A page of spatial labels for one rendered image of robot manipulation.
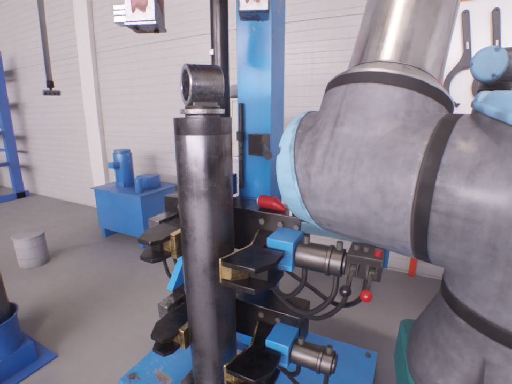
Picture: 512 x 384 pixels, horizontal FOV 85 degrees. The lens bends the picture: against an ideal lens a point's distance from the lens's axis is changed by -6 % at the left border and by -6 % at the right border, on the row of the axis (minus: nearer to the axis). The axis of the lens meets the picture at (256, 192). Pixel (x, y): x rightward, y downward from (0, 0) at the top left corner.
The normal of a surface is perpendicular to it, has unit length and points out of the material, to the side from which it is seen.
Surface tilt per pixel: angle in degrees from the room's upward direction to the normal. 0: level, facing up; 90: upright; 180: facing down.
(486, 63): 90
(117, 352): 0
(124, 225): 90
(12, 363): 90
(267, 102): 90
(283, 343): 0
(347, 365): 0
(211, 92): 110
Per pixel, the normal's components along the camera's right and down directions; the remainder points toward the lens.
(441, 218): -0.73, 0.25
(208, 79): 0.44, -0.01
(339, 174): -0.72, 0.04
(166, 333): 0.00, -0.97
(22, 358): 0.89, 0.11
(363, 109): -0.52, -0.18
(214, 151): 0.52, 0.22
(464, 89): -0.45, 0.23
